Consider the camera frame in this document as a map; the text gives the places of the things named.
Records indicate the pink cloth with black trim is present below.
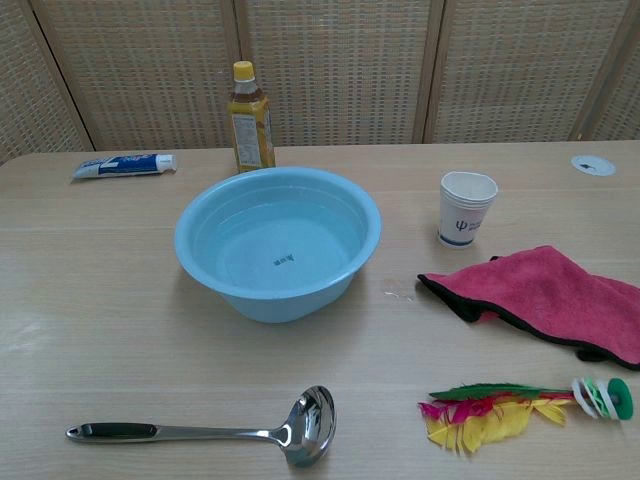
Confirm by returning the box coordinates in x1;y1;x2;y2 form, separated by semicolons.
417;244;640;372

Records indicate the white paper cup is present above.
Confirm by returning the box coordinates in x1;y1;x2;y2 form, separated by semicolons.
437;171;499;250

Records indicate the yellow-capped tea bottle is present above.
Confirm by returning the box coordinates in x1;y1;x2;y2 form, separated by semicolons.
228;60;277;174

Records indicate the blue white toothpaste tube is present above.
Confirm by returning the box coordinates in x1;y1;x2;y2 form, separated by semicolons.
71;152;178;182

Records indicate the white round lid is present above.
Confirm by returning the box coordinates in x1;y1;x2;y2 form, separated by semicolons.
570;153;617;177

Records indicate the colourful feather shuttlecock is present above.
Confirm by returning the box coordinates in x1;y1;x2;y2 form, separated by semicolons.
418;376;635;455

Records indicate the woven rattan folding screen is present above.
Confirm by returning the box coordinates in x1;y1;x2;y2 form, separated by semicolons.
0;0;640;166

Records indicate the metal ladle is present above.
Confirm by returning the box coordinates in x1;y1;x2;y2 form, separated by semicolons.
65;384;338;469

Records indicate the light blue plastic basin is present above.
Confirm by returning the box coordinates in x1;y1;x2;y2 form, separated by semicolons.
173;166;383;325

